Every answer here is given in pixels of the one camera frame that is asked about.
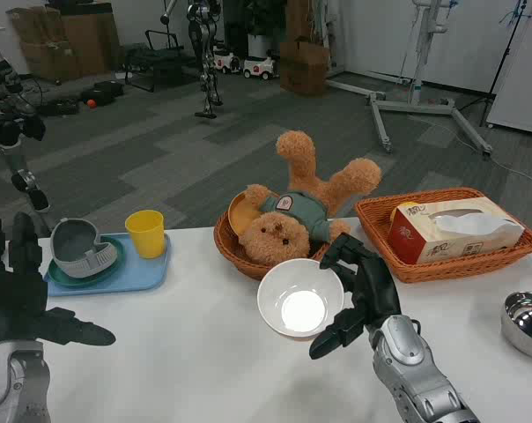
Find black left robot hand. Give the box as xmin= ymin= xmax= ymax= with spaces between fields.
xmin=0 ymin=193 xmax=116 ymax=347

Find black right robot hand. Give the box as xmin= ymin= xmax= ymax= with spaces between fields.
xmin=308 ymin=233 xmax=403 ymax=360

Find white plastic bowl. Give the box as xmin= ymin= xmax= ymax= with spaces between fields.
xmin=256 ymin=258 xmax=345 ymax=339

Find shiny steel bowl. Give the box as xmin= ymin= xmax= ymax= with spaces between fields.
xmin=500 ymin=291 xmax=532 ymax=360

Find green plastic plate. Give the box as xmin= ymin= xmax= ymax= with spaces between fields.
xmin=48 ymin=237 xmax=126 ymax=287

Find grey curved plastic container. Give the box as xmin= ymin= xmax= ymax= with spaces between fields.
xmin=49 ymin=218 xmax=120 ymax=279

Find red and beige tissue box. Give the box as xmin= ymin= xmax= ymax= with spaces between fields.
xmin=388 ymin=196 xmax=526 ymax=265

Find rectangular wicker basket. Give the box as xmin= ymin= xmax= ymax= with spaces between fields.
xmin=353 ymin=187 xmax=532 ymax=284

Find brown teddy bear green shirt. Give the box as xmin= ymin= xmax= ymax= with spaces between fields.
xmin=238 ymin=130 xmax=383 ymax=268

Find light blue plastic tray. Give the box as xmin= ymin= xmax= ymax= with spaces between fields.
xmin=43 ymin=232 xmax=172 ymax=297

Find yellow plastic cup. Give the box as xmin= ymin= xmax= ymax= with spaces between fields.
xmin=124 ymin=210 xmax=166 ymax=260

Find round wicker basket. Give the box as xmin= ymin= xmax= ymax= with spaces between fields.
xmin=213 ymin=211 xmax=333 ymax=281

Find orange plastic plate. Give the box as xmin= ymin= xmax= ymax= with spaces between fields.
xmin=228 ymin=191 xmax=267 ymax=239

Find silver and black humanoid robot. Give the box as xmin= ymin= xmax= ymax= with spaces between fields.
xmin=0 ymin=33 xmax=51 ymax=212

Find black flat floor equipment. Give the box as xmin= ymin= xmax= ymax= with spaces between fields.
xmin=39 ymin=97 xmax=81 ymax=118

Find white wheeled gantry stand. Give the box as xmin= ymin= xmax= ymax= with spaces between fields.
xmin=325 ymin=0 xmax=494 ymax=158

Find open brown cardboard box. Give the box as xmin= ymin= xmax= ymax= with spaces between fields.
xmin=278 ymin=37 xmax=331 ymax=97

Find black round discs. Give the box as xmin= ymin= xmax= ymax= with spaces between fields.
xmin=80 ymin=81 xmax=125 ymax=107

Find white toy car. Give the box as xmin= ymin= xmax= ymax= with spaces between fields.
xmin=212 ymin=48 xmax=243 ymax=75
xmin=242 ymin=55 xmax=276 ymax=81

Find stacked brown cardboard boxes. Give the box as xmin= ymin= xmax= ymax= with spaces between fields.
xmin=5 ymin=2 xmax=122 ymax=83

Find white wheeled cabinet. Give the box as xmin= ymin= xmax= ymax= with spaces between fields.
xmin=485 ymin=0 xmax=532 ymax=137

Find black tripod stand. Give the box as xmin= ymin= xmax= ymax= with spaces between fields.
xmin=459 ymin=0 xmax=531 ymax=129

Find black metal bench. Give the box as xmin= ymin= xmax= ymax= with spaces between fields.
xmin=124 ymin=29 xmax=201 ymax=93

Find hanging humanoid robot legs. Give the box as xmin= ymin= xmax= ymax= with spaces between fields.
xmin=159 ymin=0 xmax=225 ymax=120

